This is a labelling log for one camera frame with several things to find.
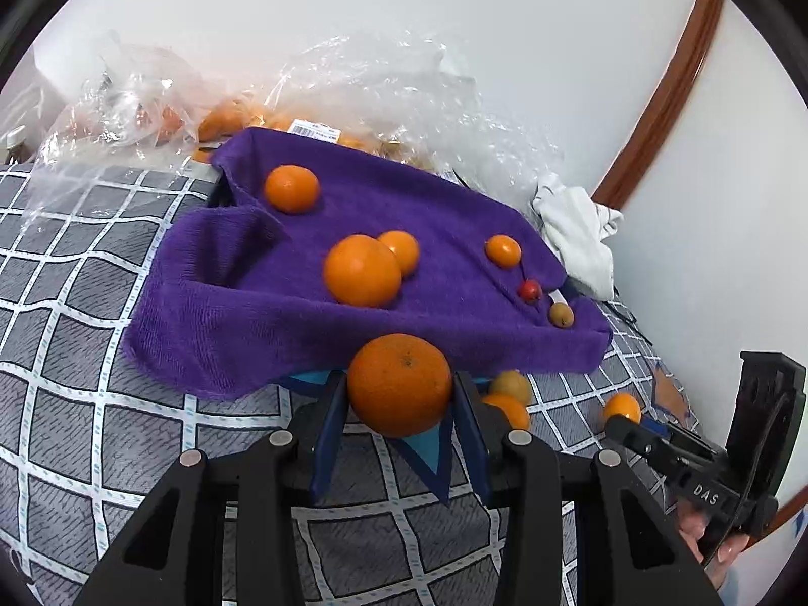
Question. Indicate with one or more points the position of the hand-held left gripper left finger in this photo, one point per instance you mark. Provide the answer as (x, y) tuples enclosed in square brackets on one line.
[(328, 442)]

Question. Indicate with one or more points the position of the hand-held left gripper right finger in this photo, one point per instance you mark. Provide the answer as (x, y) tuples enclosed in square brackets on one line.
[(473, 442)]

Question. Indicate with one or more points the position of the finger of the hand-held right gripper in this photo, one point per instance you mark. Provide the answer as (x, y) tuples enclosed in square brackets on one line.
[(694, 445), (644, 445)]

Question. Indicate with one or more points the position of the orange tangerine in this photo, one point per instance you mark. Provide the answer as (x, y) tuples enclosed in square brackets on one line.
[(399, 385), (503, 250), (291, 188), (404, 251), (363, 270), (622, 407), (508, 413)]

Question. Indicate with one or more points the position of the small yellow-green fruit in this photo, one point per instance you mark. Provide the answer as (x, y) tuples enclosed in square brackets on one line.
[(560, 314), (512, 384)]

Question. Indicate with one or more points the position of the small red fruit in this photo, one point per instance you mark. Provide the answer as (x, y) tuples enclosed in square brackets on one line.
[(530, 290)]

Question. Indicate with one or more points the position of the purple towel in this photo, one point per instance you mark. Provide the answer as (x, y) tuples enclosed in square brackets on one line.
[(442, 214)]

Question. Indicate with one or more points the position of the person's right hand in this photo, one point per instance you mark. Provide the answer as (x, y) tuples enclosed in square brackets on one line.
[(723, 571)]

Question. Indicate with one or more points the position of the white crumpled cloth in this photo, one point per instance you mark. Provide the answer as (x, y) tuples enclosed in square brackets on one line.
[(581, 233)]

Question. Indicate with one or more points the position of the grey checkered bedsheet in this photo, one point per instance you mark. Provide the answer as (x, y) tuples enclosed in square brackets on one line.
[(94, 360)]

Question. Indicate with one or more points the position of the clear bag of oranges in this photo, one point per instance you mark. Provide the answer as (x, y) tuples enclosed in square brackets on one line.
[(233, 120)]

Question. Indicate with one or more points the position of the large crumpled clear plastic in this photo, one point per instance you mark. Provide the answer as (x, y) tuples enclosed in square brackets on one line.
[(429, 94)]

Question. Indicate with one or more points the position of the small clear plastic bag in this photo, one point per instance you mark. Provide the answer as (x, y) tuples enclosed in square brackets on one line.
[(126, 88)]

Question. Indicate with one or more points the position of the small dark bottle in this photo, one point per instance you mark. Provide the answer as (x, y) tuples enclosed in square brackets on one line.
[(14, 151)]

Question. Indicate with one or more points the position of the brown wooden door frame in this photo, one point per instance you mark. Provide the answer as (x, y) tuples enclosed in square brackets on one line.
[(669, 94)]

